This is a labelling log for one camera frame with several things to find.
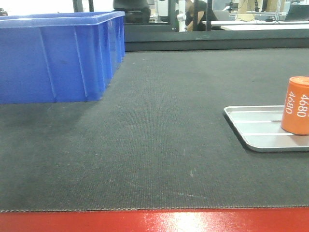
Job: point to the white background table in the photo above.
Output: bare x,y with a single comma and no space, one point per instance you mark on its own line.
260,25

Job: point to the laptop on background table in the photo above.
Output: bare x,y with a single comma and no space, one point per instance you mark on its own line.
298,13

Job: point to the orange cylindrical capacitor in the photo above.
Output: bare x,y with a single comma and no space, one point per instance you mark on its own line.
295,118

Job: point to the black conveyor belt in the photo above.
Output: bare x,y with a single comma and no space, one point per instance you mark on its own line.
157,139

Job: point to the person in white shirt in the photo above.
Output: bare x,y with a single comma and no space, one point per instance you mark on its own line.
136,11

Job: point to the red conveyor front edge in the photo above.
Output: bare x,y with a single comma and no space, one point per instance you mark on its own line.
202,220

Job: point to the silver metal tray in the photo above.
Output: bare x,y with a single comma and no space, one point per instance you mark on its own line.
259,127

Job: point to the person in black shirt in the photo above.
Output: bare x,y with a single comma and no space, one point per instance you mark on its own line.
198,13

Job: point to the blue plastic crate on conveyor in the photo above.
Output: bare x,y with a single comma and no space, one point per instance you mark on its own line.
64,57

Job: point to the black conveyor rear rail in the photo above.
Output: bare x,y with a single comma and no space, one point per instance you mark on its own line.
161,38

